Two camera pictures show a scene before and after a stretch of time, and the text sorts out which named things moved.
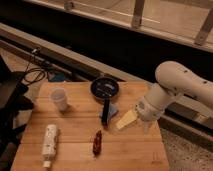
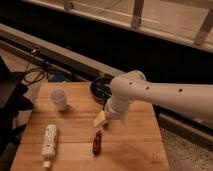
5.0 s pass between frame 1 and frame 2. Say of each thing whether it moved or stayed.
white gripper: moved
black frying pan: stayed
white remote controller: stayed
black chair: stayed
